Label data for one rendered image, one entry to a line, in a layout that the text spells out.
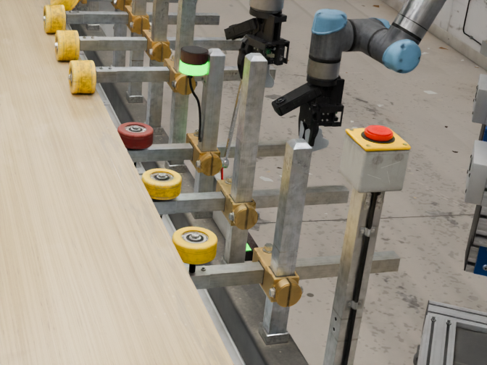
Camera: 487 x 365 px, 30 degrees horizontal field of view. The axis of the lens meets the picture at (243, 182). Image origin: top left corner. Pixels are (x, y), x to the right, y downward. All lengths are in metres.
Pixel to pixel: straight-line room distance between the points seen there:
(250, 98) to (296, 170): 0.25
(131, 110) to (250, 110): 1.00
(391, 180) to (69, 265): 0.56
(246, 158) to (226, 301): 0.30
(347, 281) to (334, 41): 0.84
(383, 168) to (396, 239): 2.42
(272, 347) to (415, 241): 2.05
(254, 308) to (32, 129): 0.63
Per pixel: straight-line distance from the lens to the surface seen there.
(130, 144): 2.02
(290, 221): 1.59
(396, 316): 3.19
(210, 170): 2.04
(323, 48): 2.09
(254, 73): 1.73
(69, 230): 1.63
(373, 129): 1.28
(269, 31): 1.98
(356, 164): 1.27
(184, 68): 1.96
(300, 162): 1.54
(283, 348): 1.71
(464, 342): 2.75
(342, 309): 1.39
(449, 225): 3.89
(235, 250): 1.89
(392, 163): 1.27
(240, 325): 1.79
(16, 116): 2.11
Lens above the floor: 1.69
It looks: 25 degrees down
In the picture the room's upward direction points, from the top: 6 degrees clockwise
